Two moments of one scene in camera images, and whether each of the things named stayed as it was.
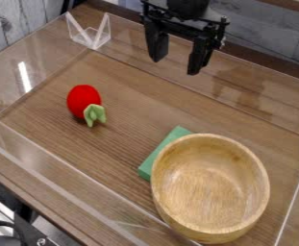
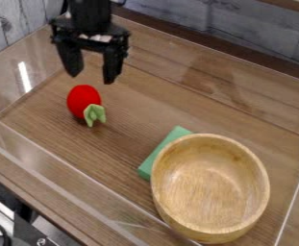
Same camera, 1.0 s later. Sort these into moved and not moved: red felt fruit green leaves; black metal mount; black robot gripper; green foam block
Moved: black robot gripper
Not moved: red felt fruit green leaves; green foam block; black metal mount
